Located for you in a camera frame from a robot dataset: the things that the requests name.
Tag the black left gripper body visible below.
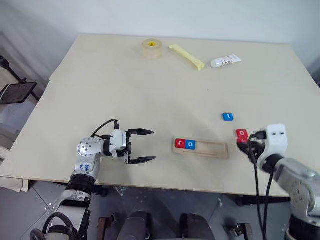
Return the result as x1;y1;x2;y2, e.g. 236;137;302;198
122;131;134;165

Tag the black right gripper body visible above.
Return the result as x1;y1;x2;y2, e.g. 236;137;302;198
246;129;268;157

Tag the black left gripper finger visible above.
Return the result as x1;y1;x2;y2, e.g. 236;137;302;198
127;128;155;138
129;156;157;165

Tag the red block with round letter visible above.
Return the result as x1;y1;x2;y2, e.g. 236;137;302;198
235;128;251;146

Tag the wooden letter tray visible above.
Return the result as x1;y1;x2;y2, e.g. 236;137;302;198
171;137;230;160

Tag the blue letter o block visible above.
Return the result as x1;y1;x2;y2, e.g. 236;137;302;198
185;139;198;151

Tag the white cream tube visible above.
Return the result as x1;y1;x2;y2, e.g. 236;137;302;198
210;54;243;69

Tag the beige tape roll yellow core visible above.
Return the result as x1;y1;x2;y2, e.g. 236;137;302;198
141;38;164;61

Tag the dark rounded shape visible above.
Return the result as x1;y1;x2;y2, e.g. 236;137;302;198
179;212;214;240

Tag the long yellow packet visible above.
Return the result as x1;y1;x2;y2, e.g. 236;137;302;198
168;43;206;72

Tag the black flat panel on stand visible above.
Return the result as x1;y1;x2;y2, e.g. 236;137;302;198
0;81;38;106

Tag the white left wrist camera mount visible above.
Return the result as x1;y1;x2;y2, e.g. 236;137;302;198
109;128;129;160

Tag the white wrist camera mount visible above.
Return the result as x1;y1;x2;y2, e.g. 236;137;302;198
261;123;289;158
109;128;129;160

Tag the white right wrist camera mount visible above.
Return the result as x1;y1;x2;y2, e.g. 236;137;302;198
261;123;289;158

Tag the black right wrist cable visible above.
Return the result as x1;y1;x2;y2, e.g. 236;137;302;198
246;130;275;240

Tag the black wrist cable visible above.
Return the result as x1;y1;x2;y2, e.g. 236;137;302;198
246;130;275;240
90;118;121;139

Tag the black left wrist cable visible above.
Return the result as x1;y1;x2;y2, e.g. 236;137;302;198
90;118;121;139

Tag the black table frame bar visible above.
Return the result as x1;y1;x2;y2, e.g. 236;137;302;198
234;194;292;207

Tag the black left upper arm cable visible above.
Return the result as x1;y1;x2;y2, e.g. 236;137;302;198
41;211;76;240

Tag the black metal stand frame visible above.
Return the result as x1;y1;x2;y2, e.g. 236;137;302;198
0;55;41;102

